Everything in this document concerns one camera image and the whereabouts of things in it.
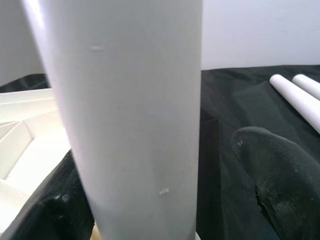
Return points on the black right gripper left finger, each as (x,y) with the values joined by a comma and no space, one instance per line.
(57,217)

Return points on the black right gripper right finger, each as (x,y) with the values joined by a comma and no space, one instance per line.
(282,180)

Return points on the white plastic table leg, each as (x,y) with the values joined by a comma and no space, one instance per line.
(295,100)
(125,112)
(310,85)

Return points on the white plastic table top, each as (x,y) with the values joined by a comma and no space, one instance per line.
(25,125)

